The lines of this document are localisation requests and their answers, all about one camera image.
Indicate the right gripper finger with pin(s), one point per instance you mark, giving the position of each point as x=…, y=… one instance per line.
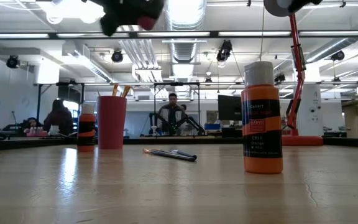
x=306, y=2

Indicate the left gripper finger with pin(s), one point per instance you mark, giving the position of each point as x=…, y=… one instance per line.
x=109, y=26

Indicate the black paintbrush orange bristles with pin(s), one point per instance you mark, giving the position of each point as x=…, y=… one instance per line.
x=115, y=90

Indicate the wide black paintbrush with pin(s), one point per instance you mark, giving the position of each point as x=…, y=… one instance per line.
x=125, y=91

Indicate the red plastic cup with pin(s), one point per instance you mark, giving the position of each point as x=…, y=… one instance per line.
x=111, y=124

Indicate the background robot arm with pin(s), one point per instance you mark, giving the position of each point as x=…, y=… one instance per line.
x=157, y=124
x=194, y=126

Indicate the red orange paint bottle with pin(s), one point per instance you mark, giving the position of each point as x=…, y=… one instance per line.
x=86, y=130

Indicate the black ceiling spotlight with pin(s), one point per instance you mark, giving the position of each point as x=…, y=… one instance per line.
x=12, y=61
x=338, y=56
x=224, y=49
x=117, y=56

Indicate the red desk lamp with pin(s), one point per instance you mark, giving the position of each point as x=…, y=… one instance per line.
x=297, y=62

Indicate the person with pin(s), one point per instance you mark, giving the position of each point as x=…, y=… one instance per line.
x=33, y=124
x=184, y=108
x=59, y=119
x=172, y=109

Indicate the black background monitor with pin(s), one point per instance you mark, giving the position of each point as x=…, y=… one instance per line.
x=228, y=107

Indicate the black paintbrush gold ferrule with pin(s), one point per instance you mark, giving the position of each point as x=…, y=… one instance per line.
x=166, y=154

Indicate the blue storage bin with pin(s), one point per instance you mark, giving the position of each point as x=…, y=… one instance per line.
x=211, y=127

